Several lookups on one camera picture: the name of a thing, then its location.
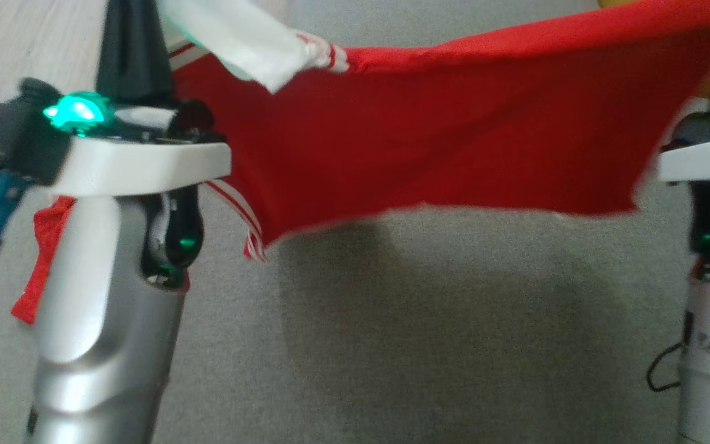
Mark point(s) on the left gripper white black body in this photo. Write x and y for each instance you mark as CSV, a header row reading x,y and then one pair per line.
x,y
145,166

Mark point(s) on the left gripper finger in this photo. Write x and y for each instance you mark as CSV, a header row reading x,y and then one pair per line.
x,y
119,55
148,55

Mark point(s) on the red shirt white sleeves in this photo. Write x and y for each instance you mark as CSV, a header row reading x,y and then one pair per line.
x,y
453,123

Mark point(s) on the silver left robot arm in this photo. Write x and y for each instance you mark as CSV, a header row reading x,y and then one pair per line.
x,y
96,320

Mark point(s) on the grey sofa seat cushion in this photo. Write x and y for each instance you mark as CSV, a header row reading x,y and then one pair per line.
x,y
392,339

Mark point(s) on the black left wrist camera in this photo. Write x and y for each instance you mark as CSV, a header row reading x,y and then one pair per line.
x,y
10,135

